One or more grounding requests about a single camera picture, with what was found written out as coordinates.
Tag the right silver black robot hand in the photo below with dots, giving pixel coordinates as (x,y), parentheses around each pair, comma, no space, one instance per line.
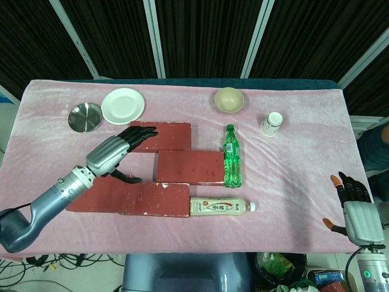
(361,220)

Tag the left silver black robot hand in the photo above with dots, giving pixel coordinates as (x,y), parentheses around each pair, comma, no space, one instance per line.
(106,152)

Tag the red brick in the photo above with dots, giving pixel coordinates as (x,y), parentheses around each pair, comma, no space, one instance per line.
(164,199)
(188,167)
(173,137)
(103,197)

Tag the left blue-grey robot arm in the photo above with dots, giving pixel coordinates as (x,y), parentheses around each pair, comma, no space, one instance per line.
(51,197)

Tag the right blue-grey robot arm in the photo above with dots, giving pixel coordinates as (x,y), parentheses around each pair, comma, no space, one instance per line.
(372,267)

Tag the stainless steel plate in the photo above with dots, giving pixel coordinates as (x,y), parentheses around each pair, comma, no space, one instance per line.
(85,118)

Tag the white round plate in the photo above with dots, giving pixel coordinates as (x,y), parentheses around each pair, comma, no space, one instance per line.
(123,106)

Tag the blue packet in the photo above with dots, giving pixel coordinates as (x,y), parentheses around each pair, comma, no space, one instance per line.
(328,278)

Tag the person in blue clothing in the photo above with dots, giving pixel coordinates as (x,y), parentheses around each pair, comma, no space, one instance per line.
(375,152)

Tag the pink velvet table cloth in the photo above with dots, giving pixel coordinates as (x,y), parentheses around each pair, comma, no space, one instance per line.
(288,170)

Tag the black bag with green trash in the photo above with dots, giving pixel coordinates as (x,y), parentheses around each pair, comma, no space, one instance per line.
(276,267)

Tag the blue white sign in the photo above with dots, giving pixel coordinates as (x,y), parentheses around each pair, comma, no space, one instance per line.
(4,97)

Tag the beige milk tea bottle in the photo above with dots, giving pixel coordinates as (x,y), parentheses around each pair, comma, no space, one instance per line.
(218,207)

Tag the green plastic soda bottle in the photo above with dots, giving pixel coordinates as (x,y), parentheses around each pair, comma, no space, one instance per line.
(232,164)

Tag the white paper cup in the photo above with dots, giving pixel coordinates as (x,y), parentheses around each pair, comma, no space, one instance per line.
(270,124)

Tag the beige bowl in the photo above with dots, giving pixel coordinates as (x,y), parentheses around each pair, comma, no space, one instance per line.
(228,100)

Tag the blue-grey robot torso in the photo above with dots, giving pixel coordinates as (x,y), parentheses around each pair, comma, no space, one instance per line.
(188,273)

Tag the white partition post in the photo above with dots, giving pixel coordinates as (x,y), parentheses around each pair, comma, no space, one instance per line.
(76,39)
(155,39)
(361,54)
(253,39)

